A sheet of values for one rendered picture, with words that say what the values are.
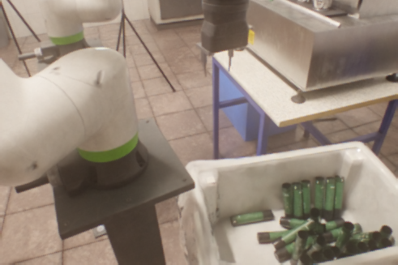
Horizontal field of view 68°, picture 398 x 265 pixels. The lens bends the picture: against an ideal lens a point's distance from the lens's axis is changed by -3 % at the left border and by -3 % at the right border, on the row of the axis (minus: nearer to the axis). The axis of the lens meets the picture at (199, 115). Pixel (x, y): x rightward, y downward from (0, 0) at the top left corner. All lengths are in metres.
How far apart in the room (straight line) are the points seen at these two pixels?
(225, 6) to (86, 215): 0.43
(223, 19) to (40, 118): 0.30
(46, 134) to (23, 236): 1.48
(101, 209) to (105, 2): 0.72
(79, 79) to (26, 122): 0.10
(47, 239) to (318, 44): 1.57
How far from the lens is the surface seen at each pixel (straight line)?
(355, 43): 1.23
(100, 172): 0.61
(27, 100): 0.46
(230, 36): 0.51
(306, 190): 1.10
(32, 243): 1.85
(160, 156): 0.67
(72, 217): 0.60
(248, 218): 1.11
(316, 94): 1.27
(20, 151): 0.43
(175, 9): 4.27
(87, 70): 0.50
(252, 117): 2.05
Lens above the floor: 1.36
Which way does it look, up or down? 34 degrees down
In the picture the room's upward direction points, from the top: 2 degrees counter-clockwise
